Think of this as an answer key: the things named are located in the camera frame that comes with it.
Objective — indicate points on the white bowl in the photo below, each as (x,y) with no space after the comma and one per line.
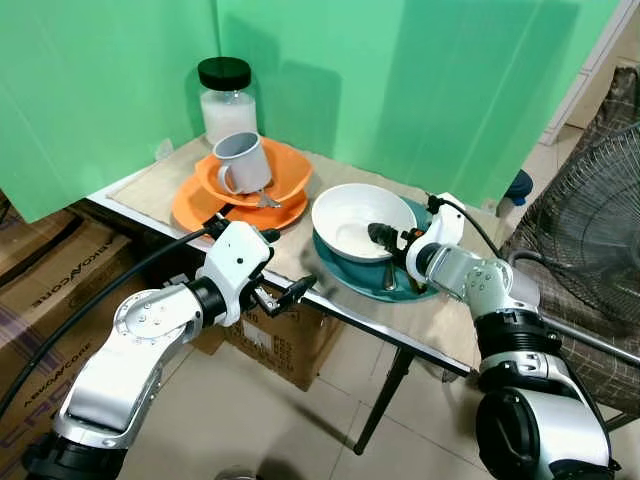
(350,215)

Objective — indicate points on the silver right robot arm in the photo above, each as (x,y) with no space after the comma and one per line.
(520,370)

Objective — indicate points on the metal spoon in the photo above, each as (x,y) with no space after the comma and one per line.
(389,280)

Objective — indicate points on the metal fork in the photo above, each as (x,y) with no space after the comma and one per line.
(268,201)

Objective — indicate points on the folding table with black legs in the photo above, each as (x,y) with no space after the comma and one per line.
(330,310)

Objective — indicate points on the teal plate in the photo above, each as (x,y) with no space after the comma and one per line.
(350,275)

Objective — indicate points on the small cardboard box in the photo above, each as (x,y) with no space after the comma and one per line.
(280,345)

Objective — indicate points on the small orange plate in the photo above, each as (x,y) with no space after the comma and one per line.
(288,170)

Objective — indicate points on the grey mug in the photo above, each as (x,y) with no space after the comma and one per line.
(246,160)

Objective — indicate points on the large orange plate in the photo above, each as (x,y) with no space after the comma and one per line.
(195,205)

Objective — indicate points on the glass jar with black lid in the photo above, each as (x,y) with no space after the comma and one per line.
(228,105)

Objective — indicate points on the wide green screen panel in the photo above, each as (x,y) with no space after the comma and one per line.
(420,90)

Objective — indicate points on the large printed cardboard box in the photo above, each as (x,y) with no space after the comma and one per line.
(50,270)

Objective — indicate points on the narrow green screen panel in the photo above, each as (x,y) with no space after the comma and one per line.
(90,100)

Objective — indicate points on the white cabinet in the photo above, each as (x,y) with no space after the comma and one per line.
(590,70)

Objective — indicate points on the checkered fabric chair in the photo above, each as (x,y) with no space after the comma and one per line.
(615,100)

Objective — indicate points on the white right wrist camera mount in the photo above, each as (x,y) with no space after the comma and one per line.
(436,240)

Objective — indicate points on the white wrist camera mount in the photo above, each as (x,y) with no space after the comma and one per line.
(232,262)
(436,240)

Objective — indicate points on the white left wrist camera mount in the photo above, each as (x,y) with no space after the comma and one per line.
(232,262)

